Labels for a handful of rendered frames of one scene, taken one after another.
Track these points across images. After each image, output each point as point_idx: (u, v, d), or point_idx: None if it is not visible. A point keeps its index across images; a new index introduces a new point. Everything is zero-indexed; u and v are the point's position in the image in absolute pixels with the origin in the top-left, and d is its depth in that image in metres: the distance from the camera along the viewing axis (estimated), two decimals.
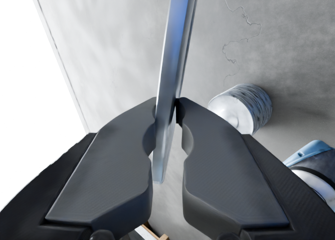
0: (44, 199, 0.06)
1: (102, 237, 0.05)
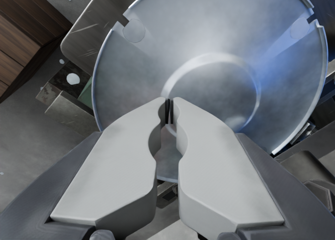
0: (50, 197, 0.06)
1: (102, 237, 0.05)
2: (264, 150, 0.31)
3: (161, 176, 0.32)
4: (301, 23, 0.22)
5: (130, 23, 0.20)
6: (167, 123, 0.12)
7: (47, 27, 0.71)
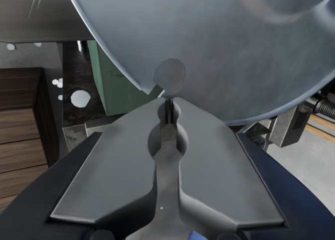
0: (50, 197, 0.06)
1: (102, 237, 0.05)
2: None
3: None
4: None
5: (159, 82, 0.13)
6: (167, 123, 0.12)
7: (20, 87, 0.60)
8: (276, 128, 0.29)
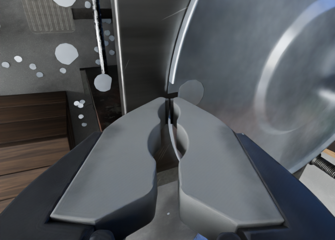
0: (50, 197, 0.06)
1: (102, 237, 0.05)
2: None
3: None
4: None
5: None
6: (167, 123, 0.12)
7: (52, 115, 0.68)
8: None
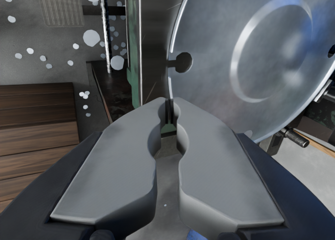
0: (50, 197, 0.06)
1: (102, 237, 0.05)
2: None
3: None
4: (248, 137, 0.32)
5: None
6: (167, 123, 0.12)
7: (61, 102, 0.74)
8: (261, 145, 0.43)
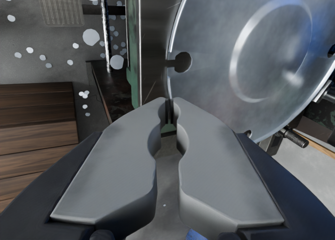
0: (50, 197, 0.06)
1: (102, 237, 0.05)
2: None
3: None
4: None
5: None
6: (167, 123, 0.12)
7: (61, 101, 0.74)
8: (261, 145, 0.43)
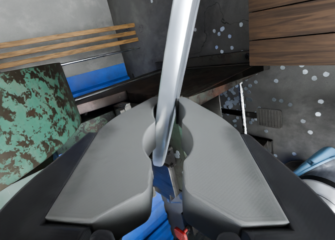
0: (44, 199, 0.06)
1: (102, 237, 0.05)
2: None
3: (163, 158, 0.14)
4: None
5: None
6: None
7: None
8: None
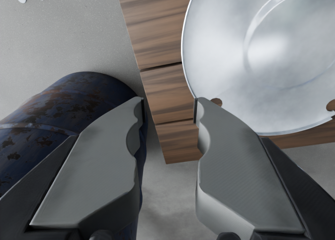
0: (27, 206, 0.06)
1: (102, 237, 0.05)
2: None
3: None
4: None
5: None
6: (144, 122, 0.12)
7: None
8: None
